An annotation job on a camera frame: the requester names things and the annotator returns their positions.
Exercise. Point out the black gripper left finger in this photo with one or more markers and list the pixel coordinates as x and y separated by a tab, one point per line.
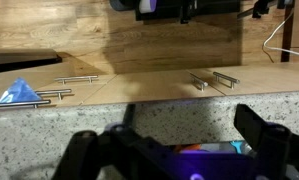
84	150

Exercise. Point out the black stand base equipment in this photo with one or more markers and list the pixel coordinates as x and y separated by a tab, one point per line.
169	8

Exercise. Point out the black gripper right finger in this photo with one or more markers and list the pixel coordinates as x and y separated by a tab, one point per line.
272	146

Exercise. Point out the light blue plastic scoop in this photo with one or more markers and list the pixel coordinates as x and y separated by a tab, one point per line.
237	146

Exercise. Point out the wooden kitchen cabinet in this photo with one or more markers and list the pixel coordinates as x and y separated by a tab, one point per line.
149	85

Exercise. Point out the black metal bracket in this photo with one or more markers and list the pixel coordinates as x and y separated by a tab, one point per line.
257	10

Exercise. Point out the dark wooden post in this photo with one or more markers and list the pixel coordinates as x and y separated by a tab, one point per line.
287	33

